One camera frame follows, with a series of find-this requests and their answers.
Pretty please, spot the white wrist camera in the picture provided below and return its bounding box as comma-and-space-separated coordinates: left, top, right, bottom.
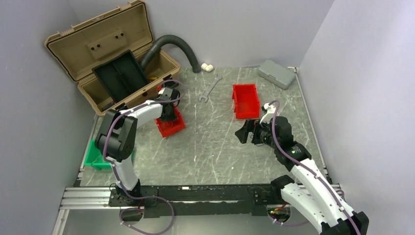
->
260, 103, 277, 124
157, 87, 180, 101

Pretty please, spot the black aluminium base frame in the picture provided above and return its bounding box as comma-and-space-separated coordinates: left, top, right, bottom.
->
60, 184, 291, 222

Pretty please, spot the black toolbox tray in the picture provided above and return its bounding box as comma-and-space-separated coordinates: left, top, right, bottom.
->
92, 50, 149, 103

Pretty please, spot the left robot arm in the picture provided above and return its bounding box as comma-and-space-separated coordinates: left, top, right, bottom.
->
95, 94, 183, 206

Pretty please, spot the black corrugated hose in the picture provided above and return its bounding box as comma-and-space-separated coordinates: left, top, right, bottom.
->
140, 34, 202, 73

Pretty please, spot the white pipe fitting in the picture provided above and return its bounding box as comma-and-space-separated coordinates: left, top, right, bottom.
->
201, 63, 214, 72

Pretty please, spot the red bin right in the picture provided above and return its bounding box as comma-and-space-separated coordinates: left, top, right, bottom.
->
232, 84, 260, 119

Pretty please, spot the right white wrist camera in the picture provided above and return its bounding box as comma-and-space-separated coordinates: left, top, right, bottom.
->
260, 103, 277, 124

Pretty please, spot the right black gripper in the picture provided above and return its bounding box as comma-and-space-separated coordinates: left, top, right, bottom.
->
235, 118, 279, 149

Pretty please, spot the steel open-end wrench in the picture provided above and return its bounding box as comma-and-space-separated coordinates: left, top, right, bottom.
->
199, 74, 223, 102

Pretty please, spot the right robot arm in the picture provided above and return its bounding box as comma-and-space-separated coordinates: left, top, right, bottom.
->
235, 117, 369, 235

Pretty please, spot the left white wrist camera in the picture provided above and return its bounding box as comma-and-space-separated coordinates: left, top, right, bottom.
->
157, 87, 180, 101

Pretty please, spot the red bin near toolbox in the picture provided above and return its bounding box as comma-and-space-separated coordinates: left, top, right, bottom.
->
155, 107, 185, 138

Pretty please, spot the tan open toolbox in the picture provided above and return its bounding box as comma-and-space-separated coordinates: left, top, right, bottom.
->
44, 0, 180, 116

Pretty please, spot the grey plastic case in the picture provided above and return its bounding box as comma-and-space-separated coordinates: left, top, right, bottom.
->
257, 59, 296, 90

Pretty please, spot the green plastic bin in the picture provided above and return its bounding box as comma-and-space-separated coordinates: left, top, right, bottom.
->
83, 139, 136, 170

